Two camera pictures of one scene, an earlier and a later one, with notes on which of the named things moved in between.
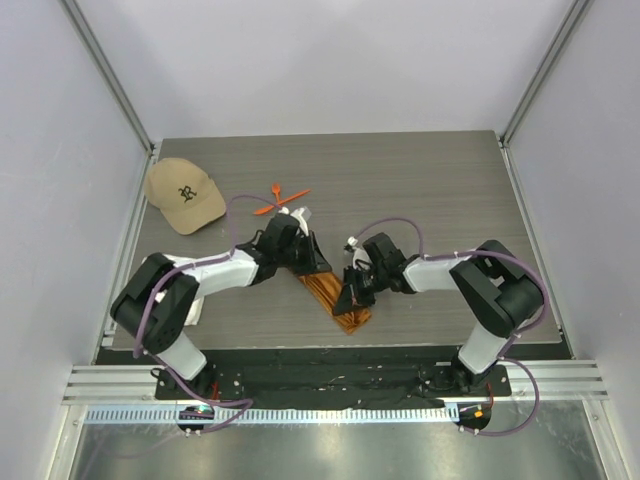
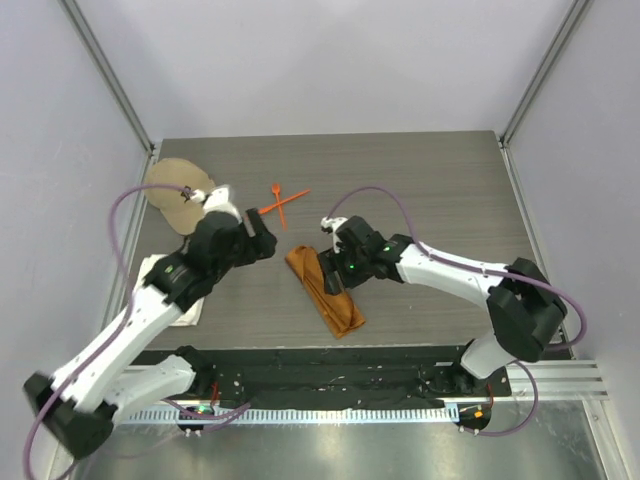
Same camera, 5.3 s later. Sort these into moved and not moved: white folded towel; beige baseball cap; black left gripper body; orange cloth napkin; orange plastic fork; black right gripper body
Moved: black right gripper body; black left gripper body; orange cloth napkin
Not moved: orange plastic fork; white folded towel; beige baseball cap
